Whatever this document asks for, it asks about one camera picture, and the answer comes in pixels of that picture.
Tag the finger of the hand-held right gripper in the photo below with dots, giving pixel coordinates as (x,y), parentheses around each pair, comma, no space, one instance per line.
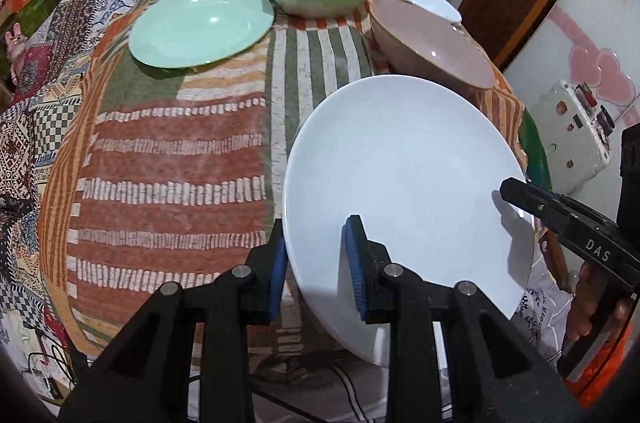
(540,208)

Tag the white power strip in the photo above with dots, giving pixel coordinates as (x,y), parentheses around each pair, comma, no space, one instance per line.
(570,138)

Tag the pink rabbit toy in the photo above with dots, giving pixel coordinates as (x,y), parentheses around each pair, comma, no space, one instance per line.
(15,40)

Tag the striped patchwork blanket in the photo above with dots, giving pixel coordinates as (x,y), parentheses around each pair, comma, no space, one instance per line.
(175,153)

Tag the person's right hand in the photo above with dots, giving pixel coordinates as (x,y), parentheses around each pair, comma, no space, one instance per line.
(582,303)

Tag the pink bowl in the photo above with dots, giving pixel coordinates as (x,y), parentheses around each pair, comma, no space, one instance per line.
(430,48)

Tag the white plate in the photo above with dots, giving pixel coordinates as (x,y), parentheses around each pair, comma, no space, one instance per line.
(400,183)

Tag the white printed cloth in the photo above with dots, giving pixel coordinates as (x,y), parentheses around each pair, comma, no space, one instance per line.
(540,313)

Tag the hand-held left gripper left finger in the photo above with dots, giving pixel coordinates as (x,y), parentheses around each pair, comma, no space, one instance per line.
(276,275)

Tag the green gift box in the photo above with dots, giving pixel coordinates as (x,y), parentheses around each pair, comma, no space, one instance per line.
(22,8)

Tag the green plate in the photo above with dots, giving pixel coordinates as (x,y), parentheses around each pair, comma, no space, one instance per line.
(200,25)

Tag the checkered patchwork bedsheet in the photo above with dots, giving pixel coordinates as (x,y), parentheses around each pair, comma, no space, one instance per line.
(40,103)

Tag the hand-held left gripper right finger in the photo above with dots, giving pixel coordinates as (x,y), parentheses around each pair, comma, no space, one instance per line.
(354,270)

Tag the white refrigerator with pink hearts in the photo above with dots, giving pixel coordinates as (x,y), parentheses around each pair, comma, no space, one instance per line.
(590,28)

